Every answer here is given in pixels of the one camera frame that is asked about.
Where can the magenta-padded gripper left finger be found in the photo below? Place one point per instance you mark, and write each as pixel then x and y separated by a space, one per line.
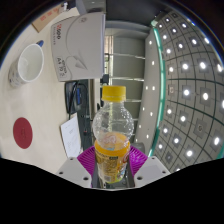
pixel 71 169

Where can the white patterned mug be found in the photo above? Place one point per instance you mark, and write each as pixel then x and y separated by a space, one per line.
pixel 30 65

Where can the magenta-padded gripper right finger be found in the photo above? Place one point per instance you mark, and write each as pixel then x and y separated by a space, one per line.
pixel 151 168

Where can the flat round red coaster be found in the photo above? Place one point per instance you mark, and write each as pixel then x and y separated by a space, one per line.
pixel 22 133

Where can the yellow-capped clear drink bottle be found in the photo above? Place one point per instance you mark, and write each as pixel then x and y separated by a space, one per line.
pixel 111 160

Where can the round ceiling lights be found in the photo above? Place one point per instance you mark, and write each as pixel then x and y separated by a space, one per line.
pixel 186 92

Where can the white printed paper sheet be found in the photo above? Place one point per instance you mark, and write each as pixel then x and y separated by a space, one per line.
pixel 71 136

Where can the white copy paper carton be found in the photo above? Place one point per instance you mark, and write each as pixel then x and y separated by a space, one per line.
pixel 80 46

